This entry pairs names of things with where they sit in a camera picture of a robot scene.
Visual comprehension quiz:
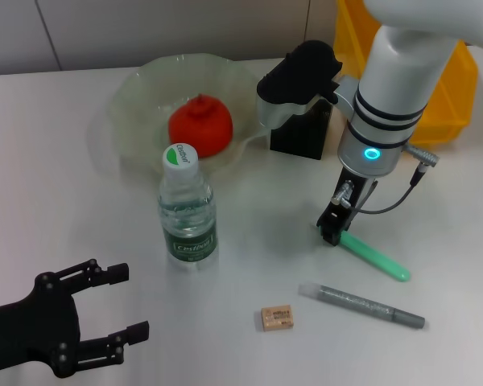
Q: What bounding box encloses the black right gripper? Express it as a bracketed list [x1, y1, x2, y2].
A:
[316, 165, 378, 248]

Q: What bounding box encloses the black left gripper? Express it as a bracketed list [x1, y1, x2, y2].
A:
[0, 258, 151, 379]

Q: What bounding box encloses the clear green-label water bottle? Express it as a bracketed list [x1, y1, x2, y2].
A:
[156, 142, 219, 273]

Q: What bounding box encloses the red-orange fruit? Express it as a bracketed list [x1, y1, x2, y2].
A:
[167, 93, 234, 158]

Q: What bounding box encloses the grey glitter marker pen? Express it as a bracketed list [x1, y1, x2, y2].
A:
[297, 281, 426, 330]

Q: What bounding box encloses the black mesh pen holder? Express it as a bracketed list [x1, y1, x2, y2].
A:
[269, 96, 333, 161]

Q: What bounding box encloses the green glass fruit plate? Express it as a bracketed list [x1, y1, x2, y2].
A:
[106, 51, 271, 184]

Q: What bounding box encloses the right gripper silver connector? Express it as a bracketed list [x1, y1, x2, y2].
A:
[331, 179, 356, 208]

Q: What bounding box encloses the yellow plastic bin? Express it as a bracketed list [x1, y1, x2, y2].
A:
[332, 0, 479, 146]

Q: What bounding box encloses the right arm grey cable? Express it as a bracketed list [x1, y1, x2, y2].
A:
[353, 144, 440, 215]

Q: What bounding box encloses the right wrist camera unit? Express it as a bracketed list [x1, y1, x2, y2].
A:
[255, 39, 344, 130]

